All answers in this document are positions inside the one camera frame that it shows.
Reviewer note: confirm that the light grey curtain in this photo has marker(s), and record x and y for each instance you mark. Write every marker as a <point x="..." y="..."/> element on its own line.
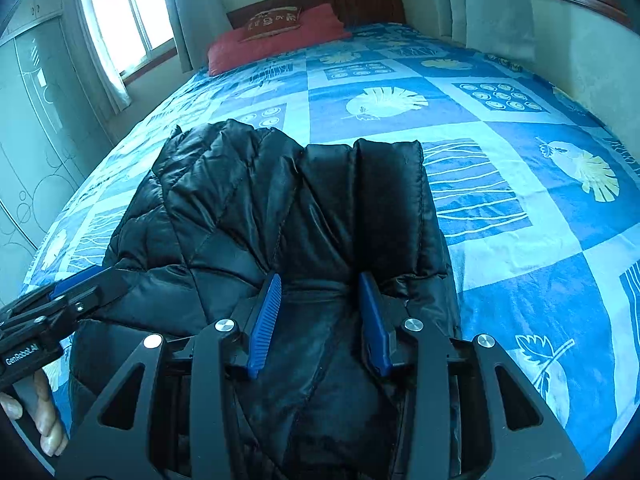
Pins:
<point x="490" y="5"/>
<point x="195" y="15"/>
<point x="105" y="60"/>

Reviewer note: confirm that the frosted glass wardrobe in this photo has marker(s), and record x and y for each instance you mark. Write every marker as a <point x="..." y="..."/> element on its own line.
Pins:
<point x="40" y="135"/>

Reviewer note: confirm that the wooden headboard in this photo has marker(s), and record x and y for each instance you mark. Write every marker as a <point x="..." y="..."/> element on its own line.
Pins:
<point x="370" y="2"/>

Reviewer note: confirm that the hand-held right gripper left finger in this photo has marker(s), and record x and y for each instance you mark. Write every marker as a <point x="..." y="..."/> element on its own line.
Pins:
<point x="262" y="320"/>

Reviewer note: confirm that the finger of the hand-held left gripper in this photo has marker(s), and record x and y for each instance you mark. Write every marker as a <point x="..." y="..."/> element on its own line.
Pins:
<point x="100" y="295"/>
<point x="80" y="280"/>

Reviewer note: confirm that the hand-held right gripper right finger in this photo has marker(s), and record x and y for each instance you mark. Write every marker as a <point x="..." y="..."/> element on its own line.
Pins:
<point x="372" y="320"/>

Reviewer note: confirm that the black puffer jacket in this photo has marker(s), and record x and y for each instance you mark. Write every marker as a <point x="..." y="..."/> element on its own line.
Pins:
<point x="225" y="210"/>

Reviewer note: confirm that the red pillow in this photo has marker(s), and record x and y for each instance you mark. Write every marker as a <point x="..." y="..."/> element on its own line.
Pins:
<point x="280" y="45"/>

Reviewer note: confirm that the window with wooden sill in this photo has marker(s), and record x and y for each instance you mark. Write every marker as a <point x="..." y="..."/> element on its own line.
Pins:
<point x="130" y="10"/>

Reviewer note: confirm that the person's left hand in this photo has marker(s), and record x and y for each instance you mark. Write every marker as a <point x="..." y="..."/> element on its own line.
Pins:
<point x="50" y="435"/>

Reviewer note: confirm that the brown printed cushion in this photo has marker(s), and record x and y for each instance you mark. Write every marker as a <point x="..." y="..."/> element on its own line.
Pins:
<point x="270" y="24"/>

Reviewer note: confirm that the blue printed bed sheet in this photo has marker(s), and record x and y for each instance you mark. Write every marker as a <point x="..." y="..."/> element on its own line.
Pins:
<point x="500" y="210"/>

